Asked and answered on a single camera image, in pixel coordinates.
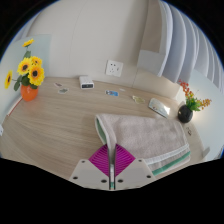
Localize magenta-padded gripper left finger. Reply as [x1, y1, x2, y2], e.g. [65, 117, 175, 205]
[68, 143, 112, 191]

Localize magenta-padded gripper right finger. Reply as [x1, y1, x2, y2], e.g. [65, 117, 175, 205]
[113, 143, 157, 191]

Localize beige towel with green stripe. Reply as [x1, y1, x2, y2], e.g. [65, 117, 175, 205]
[94, 113, 192, 190]

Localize shiny white printed booklet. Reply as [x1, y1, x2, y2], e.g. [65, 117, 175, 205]
[148, 97, 171, 119]

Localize white partition clip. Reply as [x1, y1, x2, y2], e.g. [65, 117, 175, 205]
[201, 146, 212, 159]

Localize small yellowish card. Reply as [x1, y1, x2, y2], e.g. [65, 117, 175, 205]
[131, 95, 147, 105]

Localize black round vase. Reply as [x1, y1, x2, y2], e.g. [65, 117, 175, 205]
[177, 104, 194, 124]

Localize small blue card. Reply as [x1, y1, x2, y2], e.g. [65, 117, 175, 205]
[105, 89, 120, 97]

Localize frosted glass desk partition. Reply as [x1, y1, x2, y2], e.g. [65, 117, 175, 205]
[0, 34, 53, 126]
[186, 68, 224, 158]

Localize orange berry flower sprigs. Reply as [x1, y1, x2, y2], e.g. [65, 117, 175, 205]
[177, 79, 213, 112]

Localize small white box device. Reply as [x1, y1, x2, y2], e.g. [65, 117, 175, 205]
[78, 75, 95, 90]

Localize orange round vase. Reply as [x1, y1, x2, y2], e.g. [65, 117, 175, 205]
[20, 83, 39, 102]

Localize yellow sunflower bouquet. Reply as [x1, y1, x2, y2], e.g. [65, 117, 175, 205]
[4, 38, 46, 92]

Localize white pleated curtain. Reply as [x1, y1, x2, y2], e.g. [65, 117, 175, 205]
[137, 0, 224, 94]

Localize white wall socket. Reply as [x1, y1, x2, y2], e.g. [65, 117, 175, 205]
[105, 59, 124, 78]

